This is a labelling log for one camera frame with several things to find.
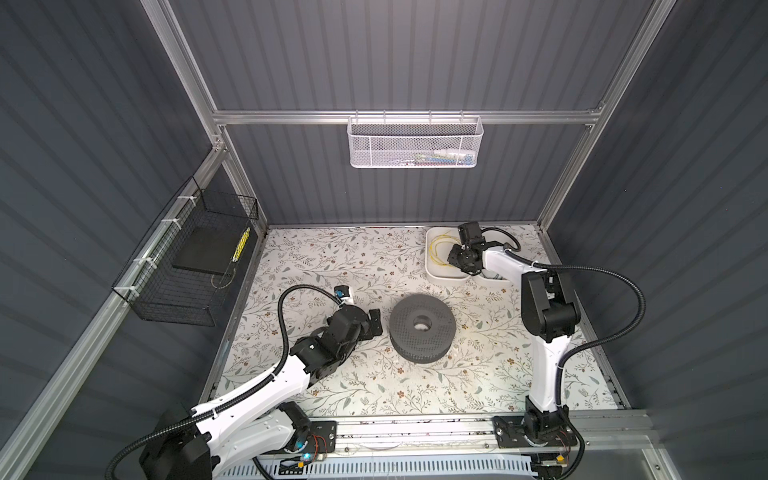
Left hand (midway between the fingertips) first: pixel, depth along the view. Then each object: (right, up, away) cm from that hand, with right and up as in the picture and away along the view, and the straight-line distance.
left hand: (367, 314), depth 81 cm
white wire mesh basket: (+17, +63, +43) cm, 78 cm away
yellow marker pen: (-33, +22, 0) cm, 40 cm away
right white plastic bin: (+43, +22, +16) cm, 50 cm away
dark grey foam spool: (+15, -10, +3) cm, 19 cm away
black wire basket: (-45, +12, -9) cm, 48 cm away
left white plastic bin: (+23, +10, +24) cm, 35 cm away
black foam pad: (-40, +18, -5) cm, 44 cm away
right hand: (+30, +15, +23) cm, 41 cm away
